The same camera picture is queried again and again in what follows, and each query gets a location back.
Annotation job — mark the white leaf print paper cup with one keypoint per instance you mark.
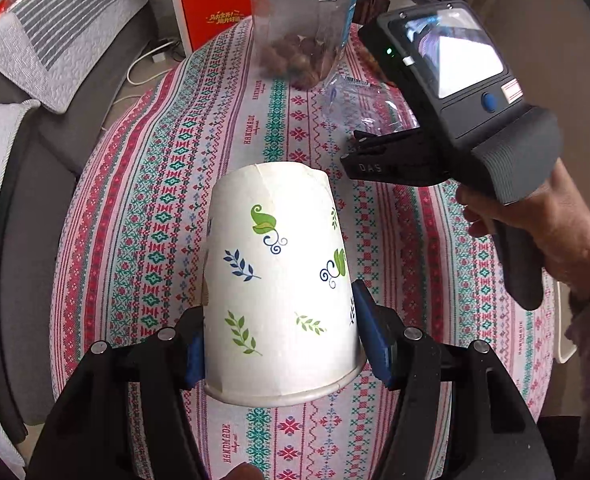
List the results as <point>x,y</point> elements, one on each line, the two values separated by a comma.
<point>275,285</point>

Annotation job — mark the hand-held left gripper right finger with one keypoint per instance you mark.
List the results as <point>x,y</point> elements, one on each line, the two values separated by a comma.
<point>372,340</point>

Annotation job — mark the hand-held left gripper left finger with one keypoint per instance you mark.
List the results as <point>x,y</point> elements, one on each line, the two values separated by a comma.
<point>195,360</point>

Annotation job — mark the blue label jar with nuts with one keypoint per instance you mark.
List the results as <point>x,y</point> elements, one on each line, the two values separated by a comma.
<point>295,15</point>

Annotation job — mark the person's right hand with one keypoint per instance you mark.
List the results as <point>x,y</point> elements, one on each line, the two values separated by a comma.
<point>565,240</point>

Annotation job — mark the patterned pink tablecloth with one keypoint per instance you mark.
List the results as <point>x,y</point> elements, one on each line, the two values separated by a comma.
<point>140,210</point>

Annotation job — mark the white plastic trash bin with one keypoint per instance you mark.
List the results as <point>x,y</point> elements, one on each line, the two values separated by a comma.
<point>565,340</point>

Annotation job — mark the clear plastic wrapper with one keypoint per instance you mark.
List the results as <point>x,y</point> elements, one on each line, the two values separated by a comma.
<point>365,105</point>

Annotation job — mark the red cardboard box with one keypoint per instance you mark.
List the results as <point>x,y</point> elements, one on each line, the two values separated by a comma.
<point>210,5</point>

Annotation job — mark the dark grey sofa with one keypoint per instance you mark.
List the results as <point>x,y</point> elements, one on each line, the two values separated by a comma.
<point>40,170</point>

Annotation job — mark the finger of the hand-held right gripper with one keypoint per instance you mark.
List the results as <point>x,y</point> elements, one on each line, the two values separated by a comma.
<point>400,170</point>
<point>390,142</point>

